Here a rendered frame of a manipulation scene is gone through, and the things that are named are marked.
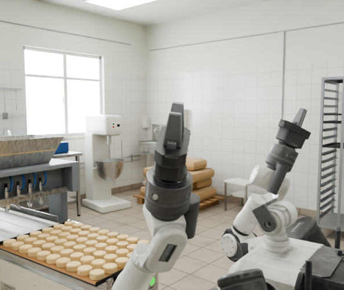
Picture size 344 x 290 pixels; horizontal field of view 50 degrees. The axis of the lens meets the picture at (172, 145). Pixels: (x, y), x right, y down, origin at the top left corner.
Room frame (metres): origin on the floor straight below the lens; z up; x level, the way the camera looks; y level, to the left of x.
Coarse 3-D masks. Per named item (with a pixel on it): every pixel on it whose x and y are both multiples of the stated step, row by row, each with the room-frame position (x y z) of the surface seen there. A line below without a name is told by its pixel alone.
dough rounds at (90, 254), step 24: (24, 240) 1.52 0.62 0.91; (48, 240) 1.50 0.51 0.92; (72, 240) 1.51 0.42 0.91; (96, 240) 1.54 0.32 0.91; (120, 240) 1.52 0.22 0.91; (144, 240) 1.49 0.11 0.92; (48, 264) 1.30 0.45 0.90; (72, 264) 1.25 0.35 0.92; (96, 264) 1.25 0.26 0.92; (120, 264) 1.27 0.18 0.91
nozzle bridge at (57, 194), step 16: (64, 160) 2.05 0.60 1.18; (0, 176) 1.63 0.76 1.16; (16, 176) 1.79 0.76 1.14; (32, 176) 1.86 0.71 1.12; (48, 176) 1.94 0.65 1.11; (64, 176) 1.99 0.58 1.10; (0, 192) 1.72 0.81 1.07; (32, 192) 1.82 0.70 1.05; (48, 192) 1.87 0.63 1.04; (64, 192) 2.04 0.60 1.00; (64, 208) 2.04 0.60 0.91
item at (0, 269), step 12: (0, 264) 1.51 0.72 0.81; (12, 264) 1.45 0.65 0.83; (0, 276) 1.50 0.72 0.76; (12, 276) 1.45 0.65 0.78; (24, 276) 1.40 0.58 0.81; (36, 276) 1.36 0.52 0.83; (48, 276) 1.33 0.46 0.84; (0, 288) 1.51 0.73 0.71; (12, 288) 1.45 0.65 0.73; (24, 288) 1.41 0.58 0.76; (36, 288) 1.36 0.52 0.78; (48, 288) 1.32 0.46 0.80; (60, 288) 1.28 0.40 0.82; (72, 288) 1.24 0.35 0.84
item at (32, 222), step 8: (0, 208) 2.07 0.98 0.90; (0, 216) 2.05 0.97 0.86; (8, 216) 2.00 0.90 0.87; (16, 216) 1.95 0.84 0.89; (24, 216) 1.91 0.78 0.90; (32, 216) 1.91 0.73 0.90; (16, 224) 1.96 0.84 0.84; (24, 224) 1.91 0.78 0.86; (32, 224) 1.87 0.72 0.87; (40, 224) 1.83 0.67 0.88; (48, 224) 1.79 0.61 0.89
